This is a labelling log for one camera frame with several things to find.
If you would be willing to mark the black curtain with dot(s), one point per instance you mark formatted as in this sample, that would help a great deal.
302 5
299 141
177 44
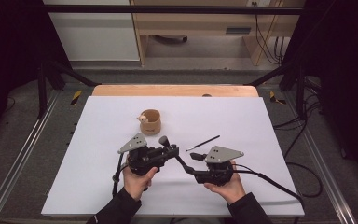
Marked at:
9 53
345 62

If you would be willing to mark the black metal crossbar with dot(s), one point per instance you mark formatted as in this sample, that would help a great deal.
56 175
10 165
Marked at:
167 9

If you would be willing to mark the tan bag-shaped holder with bear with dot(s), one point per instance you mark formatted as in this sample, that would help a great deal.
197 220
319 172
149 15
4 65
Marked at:
150 123

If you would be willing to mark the aluminium floor rail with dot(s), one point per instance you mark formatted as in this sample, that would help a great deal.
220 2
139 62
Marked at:
326 168
18 155

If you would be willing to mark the light wooden desk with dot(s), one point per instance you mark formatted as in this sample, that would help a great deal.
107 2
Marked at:
199 23

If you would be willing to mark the person's left hand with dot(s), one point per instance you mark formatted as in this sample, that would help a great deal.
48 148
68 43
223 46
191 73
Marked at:
138 185

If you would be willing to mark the thin black makeup brush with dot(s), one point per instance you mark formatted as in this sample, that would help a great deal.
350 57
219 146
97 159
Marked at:
202 143

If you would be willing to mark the white table mat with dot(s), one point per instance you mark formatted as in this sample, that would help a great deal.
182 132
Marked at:
199 118

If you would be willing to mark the white cabinet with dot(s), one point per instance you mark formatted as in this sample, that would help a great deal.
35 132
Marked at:
96 37

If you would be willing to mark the wooden table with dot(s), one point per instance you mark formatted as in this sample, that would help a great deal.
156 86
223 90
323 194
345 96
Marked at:
167 90

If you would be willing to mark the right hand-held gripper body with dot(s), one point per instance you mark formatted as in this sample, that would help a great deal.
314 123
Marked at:
219 171

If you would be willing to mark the person's right hand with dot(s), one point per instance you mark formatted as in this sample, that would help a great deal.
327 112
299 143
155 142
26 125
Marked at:
231 189

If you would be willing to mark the black metal stand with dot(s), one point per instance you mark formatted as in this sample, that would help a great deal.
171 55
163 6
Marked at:
43 90
300 90

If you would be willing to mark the thick black makeup brush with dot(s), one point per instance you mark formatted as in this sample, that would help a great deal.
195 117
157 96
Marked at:
165 142

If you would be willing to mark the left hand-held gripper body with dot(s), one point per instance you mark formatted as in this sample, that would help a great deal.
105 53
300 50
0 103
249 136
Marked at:
143 158

